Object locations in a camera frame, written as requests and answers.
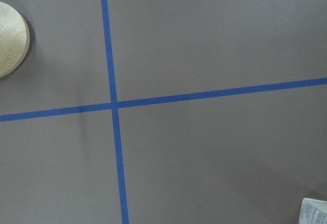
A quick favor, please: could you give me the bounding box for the blue Pascual milk carton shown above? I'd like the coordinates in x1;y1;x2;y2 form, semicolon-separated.
298;198;327;224

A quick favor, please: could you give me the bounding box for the wooden round stand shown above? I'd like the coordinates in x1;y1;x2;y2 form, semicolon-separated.
1;2;30;77

